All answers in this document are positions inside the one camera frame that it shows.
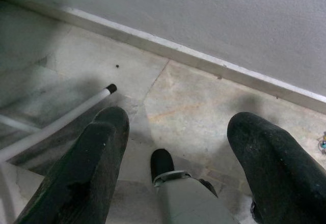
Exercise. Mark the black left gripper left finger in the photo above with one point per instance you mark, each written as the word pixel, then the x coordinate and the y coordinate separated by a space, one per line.
pixel 84 163

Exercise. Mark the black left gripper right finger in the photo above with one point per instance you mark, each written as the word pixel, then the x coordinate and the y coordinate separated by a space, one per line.
pixel 277 168

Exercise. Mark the grey robot leg, black foot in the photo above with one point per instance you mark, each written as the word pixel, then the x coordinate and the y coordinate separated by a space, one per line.
pixel 188 201

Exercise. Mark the grey stone skirting board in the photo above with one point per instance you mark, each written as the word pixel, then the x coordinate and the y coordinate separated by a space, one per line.
pixel 178 49

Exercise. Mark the white tube frame, black cap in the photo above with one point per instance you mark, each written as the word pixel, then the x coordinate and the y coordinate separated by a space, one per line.
pixel 100 95

